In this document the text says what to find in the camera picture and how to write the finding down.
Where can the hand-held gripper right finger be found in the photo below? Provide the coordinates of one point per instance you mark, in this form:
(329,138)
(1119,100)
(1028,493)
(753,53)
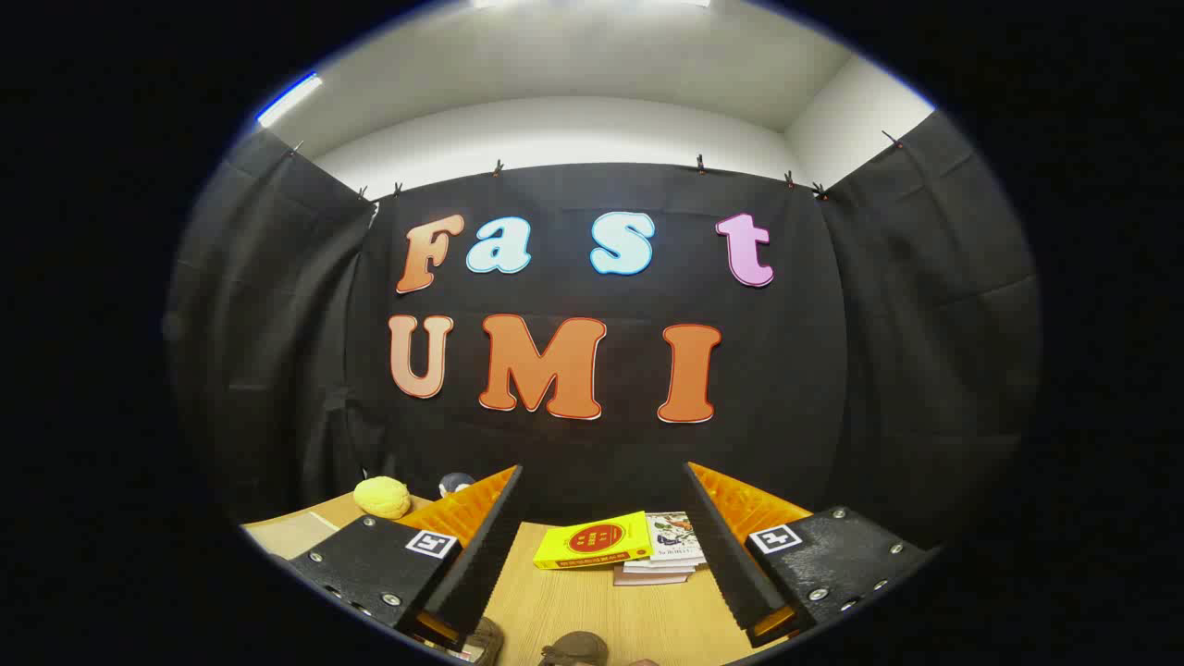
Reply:
(726,555)

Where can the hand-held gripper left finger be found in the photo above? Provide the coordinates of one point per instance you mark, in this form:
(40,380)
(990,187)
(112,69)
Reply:
(481,555)

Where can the brown moccasin shoe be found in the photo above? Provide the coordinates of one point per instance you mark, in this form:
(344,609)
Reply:
(483,640)
(575,647)

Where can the white illustrated book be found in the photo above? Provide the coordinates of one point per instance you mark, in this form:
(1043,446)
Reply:
(675,536)

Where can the plain white book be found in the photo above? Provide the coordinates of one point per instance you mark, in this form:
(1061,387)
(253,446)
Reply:
(661,568)

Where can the penguin plush toy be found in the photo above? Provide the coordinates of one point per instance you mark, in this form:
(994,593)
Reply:
(455,483)

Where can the pinkish white book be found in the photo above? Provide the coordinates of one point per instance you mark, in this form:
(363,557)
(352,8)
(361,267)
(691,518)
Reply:
(647,580)

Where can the yellow book with red circle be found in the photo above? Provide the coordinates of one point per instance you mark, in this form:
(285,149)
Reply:
(592,541)

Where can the yellow plush ball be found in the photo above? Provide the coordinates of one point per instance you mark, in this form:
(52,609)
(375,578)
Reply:
(381,497)

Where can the black backdrop cloth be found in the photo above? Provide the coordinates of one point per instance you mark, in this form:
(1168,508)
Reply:
(814,370)

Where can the row of black cloth clips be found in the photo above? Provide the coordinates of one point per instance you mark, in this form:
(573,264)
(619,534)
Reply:
(700,165)

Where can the ceiling light strip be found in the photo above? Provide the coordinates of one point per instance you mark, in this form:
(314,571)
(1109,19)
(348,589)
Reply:
(289,99)

